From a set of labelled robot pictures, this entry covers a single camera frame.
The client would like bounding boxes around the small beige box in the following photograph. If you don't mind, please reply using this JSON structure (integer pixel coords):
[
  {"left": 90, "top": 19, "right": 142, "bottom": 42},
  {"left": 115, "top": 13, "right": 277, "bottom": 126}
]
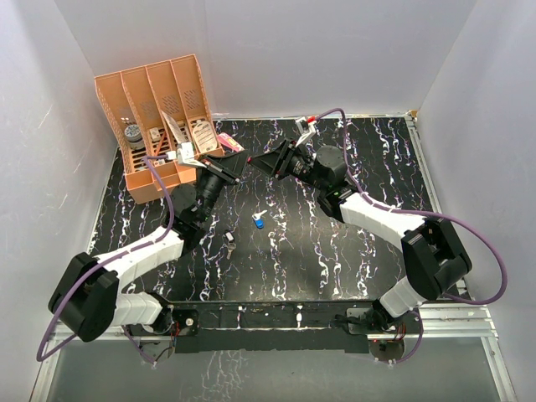
[{"left": 148, "top": 127, "right": 165, "bottom": 142}]

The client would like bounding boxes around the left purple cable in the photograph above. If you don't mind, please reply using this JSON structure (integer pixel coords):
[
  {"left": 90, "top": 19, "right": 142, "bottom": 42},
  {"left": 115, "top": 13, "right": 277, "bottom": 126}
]
[{"left": 36, "top": 157, "right": 176, "bottom": 363}]

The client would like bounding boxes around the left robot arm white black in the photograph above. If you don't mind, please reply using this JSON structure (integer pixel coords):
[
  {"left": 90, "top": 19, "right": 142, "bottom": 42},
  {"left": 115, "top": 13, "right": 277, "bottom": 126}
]
[{"left": 49, "top": 152, "right": 248, "bottom": 342}]

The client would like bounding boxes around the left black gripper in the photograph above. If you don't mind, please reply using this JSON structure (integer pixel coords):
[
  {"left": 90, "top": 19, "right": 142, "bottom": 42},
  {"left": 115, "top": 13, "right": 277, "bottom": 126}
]
[{"left": 195, "top": 150, "right": 250, "bottom": 224}]

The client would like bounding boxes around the key with blue tag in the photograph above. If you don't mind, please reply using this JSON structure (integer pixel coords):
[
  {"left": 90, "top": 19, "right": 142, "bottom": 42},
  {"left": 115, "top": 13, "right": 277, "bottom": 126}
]
[{"left": 252, "top": 209, "right": 267, "bottom": 229}]

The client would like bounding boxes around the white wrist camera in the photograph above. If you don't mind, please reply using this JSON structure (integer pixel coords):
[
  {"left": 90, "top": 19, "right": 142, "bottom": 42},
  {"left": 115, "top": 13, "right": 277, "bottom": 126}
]
[
  {"left": 295, "top": 116, "right": 317, "bottom": 147},
  {"left": 166, "top": 142, "right": 205, "bottom": 168}
]

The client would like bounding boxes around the pink strap keyring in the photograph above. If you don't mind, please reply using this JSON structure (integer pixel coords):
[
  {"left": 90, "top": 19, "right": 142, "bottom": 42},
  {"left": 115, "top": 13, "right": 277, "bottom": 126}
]
[{"left": 217, "top": 132, "right": 245, "bottom": 152}]

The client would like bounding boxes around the purple cable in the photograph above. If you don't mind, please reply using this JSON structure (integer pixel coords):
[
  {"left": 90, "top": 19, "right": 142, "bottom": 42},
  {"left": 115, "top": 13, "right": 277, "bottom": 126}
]
[
  {"left": 312, "top": 108, "right": 510, "bottom": 364},
  {"left": 36, "top": 157, "right": 176, "bottom": 363}
]

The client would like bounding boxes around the key with black tag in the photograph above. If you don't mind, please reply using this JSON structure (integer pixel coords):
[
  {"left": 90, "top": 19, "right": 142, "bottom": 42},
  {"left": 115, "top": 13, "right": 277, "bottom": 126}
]
[{"left": 224, "top": 230, "right": 236, "bottom": 260}]

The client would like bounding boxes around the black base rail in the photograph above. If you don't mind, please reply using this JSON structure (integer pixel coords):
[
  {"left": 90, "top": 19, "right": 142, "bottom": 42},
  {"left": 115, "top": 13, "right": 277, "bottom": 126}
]
[{"left": 172, "top": 301, "right": 370, "bottom": 354}]

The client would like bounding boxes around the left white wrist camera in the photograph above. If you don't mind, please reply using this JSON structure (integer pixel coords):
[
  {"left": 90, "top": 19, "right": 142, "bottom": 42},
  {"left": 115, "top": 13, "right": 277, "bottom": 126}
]
[{"left": 166, "top": 142, "right": 205, "bottom": 168}]

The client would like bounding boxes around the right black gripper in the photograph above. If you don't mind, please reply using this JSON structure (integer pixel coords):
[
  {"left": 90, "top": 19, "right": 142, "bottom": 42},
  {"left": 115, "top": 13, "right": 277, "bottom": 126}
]
[{"left": 249, "top": 138, "right": 327, "bottom": 193}]

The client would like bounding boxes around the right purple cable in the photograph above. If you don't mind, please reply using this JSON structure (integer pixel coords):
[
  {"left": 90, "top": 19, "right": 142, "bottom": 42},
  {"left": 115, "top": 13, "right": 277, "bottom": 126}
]
[{"left": 312, "top": 108, "right": 510, "bottom": 364}]

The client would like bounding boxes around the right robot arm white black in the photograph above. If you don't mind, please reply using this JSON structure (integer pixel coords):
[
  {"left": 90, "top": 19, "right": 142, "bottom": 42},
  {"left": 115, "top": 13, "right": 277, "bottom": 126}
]
[{"left": 248, "top": 140, "right": 472, "bottom": 332}]

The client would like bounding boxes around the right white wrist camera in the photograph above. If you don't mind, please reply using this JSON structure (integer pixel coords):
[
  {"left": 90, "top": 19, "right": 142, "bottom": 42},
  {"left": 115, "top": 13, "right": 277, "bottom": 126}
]
[{"left": 295, "top": 116, "right": 317, "bottom": 147}]

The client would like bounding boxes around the white paper card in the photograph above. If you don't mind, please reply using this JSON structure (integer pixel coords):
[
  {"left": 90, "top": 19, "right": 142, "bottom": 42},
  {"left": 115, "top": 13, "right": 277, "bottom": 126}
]
[{"left": 161, "top": 111, "right": 190, "bottom": 144}]

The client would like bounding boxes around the orange plastic file organizer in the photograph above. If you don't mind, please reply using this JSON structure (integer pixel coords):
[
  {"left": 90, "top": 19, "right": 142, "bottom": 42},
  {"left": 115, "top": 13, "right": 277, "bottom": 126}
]
[{"left": 95, "top": 54, "right": 213, "bottom": 204}]

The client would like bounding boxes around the white label packet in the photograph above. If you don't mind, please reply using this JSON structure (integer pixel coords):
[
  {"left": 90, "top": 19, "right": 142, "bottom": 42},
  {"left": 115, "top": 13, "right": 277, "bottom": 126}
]
[{"left": 192, "top": 120, "right": 219, "bottom": 153}]

